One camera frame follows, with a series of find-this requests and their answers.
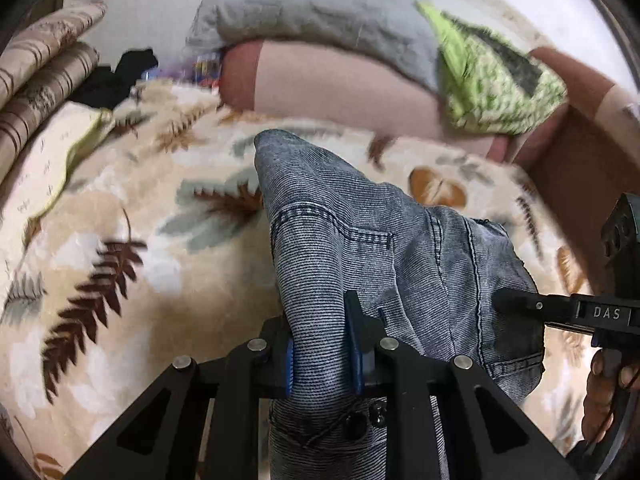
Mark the floral striped rolled mattress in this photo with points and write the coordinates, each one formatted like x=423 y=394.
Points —
x=43 y=40

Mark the person's right hand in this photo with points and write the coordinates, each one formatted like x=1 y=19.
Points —
x=598 y=416

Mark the grey quilted pillow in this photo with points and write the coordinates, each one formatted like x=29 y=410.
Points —
x=391 y=31

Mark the striped brown rolled mattress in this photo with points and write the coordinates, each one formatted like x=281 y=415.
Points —
x=40 y=97

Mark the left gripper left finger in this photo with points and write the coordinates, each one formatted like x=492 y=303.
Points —
x=197 y=420

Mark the pink maroon bolster cushion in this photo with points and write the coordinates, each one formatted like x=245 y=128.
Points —
x=294 y=79

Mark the black garment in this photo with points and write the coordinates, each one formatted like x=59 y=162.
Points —
x=106 y=88

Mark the blue denim pants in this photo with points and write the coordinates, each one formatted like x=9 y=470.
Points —
x=428 y=272

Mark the green white patterned quilt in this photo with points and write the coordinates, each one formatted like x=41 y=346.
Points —
x=489 y=85

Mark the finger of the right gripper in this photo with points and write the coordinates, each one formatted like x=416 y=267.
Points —
x=546 y=309

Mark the cream embroidered sheet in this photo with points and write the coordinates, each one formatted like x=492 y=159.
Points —
x=38 y=176

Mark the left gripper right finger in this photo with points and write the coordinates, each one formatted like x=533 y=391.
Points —
x=443 y=418

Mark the leaf patterned beige blanket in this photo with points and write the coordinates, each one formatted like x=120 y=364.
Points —
x=158 y=245

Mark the maroon sofa armrest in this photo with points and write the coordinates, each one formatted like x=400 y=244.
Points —
x=593 y=94

